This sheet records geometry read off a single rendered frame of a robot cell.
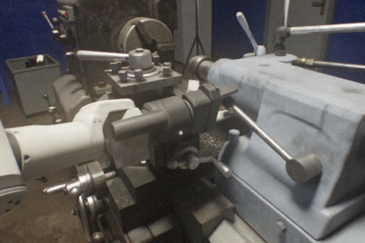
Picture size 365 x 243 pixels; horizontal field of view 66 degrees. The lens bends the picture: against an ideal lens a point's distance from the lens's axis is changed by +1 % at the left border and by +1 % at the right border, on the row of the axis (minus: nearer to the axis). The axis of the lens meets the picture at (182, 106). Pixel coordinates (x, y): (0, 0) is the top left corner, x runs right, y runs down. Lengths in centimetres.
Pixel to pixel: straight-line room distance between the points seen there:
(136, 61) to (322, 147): 47
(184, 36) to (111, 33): 350
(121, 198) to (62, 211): 140
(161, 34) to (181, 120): 84
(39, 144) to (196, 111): 29
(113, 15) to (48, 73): 210
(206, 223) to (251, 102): 29
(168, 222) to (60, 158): 42
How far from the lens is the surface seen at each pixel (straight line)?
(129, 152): 50
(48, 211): 216
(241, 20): 77
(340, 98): 56
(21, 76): 343
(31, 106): 353
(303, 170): 53
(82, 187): 79
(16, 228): 214
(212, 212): 68
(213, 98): 56
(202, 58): 92
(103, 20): 144
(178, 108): 53
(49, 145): 40
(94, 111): 47
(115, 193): 75
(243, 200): 69
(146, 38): 127
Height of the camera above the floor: 136
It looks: 24 degrees down
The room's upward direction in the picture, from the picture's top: 2 degrees counter-clockwise
